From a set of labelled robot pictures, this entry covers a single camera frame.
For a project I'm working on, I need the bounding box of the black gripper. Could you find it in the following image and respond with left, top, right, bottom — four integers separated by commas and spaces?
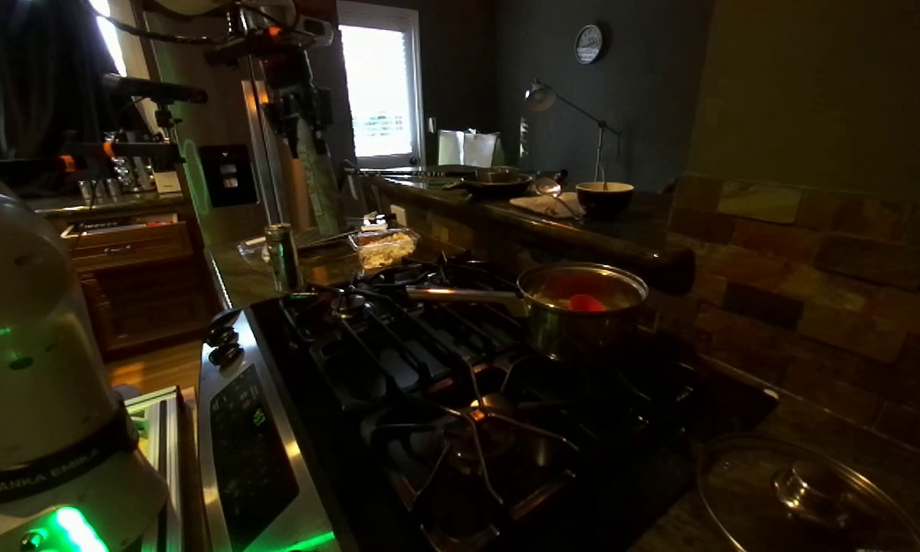
260, 37, 335, 153

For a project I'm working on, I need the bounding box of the small dark bottle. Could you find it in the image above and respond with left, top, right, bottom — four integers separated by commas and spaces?
267, 223, 302, 290

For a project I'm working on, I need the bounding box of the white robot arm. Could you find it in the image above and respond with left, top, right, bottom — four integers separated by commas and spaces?
0, 150, 170, 552

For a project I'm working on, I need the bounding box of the wooden drawer cabinet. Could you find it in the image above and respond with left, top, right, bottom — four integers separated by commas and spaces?
62, 205, 218, 358

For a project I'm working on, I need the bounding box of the black gas stove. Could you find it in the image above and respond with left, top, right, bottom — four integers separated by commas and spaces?
200, 263, 773, 552

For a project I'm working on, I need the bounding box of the dark bowl on counter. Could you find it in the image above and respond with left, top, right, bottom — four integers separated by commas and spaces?
578, 180, 635, 220

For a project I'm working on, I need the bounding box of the red tomato in pan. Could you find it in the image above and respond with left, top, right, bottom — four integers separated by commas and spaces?
567, 295, 607, 311

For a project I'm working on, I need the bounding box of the glass pot lid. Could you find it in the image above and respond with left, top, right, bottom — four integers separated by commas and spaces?
697, 437, 920, 552

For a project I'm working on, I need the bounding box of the black camera on stand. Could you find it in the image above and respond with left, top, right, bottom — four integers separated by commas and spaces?
100, 74, 208, 143

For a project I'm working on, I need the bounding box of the round wall clock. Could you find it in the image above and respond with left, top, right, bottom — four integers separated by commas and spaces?
578, 21, 604, 63

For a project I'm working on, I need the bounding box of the steel saucepan with handle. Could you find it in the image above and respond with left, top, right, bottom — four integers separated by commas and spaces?
407, 261, 651, 362

